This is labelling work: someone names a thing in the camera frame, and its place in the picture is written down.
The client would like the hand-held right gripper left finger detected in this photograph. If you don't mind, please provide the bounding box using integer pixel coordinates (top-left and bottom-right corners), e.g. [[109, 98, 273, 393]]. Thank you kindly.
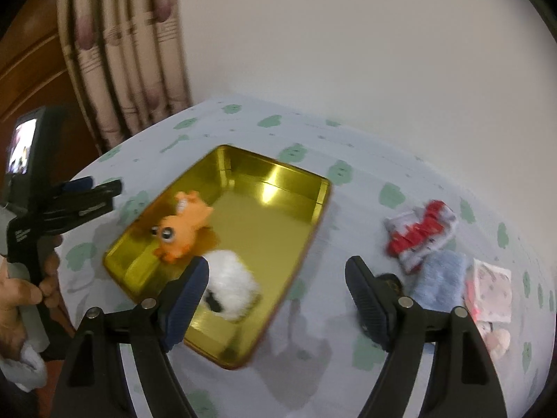
[[52, 255, 210, 418]]

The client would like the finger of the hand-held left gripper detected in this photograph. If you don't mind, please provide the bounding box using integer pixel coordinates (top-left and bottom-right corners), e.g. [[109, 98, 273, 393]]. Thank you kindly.
[[52, 176, 95, 196], [44, 180, 123, 238]]

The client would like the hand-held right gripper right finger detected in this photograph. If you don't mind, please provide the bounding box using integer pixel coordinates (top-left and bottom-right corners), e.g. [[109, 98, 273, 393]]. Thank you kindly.
[[345, 255, 508, 418]]

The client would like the white fluffy plush toy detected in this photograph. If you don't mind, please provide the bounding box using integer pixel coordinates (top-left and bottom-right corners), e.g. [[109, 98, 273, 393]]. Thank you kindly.
[[201, 249, 262, 321]]

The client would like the light blue sock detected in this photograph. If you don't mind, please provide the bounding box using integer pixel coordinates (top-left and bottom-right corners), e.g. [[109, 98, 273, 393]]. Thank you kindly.
[[408, 250, 471, 314]]

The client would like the gold metal tin box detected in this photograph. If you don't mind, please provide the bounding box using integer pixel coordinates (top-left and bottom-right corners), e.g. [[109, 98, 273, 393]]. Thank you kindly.
[[103, 144, 334, 372]]

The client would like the white pink printed packet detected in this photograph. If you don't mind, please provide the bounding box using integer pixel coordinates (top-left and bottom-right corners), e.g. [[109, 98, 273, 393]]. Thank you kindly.
[[464, 258, 512, 325]]

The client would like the pink soft item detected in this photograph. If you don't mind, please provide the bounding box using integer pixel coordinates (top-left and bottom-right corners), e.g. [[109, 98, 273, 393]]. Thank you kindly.
[[476, 320, 511, 363]]

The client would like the person's left hand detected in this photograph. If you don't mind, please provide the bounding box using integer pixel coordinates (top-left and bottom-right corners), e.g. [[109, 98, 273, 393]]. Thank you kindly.
[[0, 235, 62, 360]]

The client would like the orange big-eyed toy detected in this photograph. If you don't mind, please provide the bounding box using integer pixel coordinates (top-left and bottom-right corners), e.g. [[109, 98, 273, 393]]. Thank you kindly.
[[150, 191, 214, 264]]

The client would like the red and white sock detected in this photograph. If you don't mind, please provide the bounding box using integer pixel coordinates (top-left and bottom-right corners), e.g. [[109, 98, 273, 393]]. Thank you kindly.
[[384, 200, 460, 274]]

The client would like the brown wooden wardrobe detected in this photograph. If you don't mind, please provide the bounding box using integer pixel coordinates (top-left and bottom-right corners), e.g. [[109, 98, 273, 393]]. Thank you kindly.
[[0, 0, 111, 184]]

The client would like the beige striped curtain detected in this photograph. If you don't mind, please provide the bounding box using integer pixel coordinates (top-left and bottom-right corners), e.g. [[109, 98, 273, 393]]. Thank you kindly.
[[56, 0, 195, 152]]

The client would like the green-printed bedsheet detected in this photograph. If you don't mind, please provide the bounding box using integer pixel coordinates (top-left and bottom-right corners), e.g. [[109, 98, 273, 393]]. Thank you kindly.
[[56, 93, 557, 418]]

